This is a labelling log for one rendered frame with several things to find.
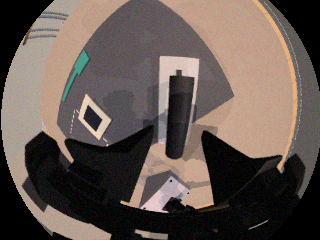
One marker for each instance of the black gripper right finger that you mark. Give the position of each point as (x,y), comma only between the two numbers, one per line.
(229,170)

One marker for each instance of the green small trowel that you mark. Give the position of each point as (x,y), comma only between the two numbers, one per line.
(79,66)

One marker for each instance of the beige tile with dark rectangle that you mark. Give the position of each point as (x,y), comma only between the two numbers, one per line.
(93,117)

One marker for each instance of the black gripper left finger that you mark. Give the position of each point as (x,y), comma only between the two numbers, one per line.
(121,162)

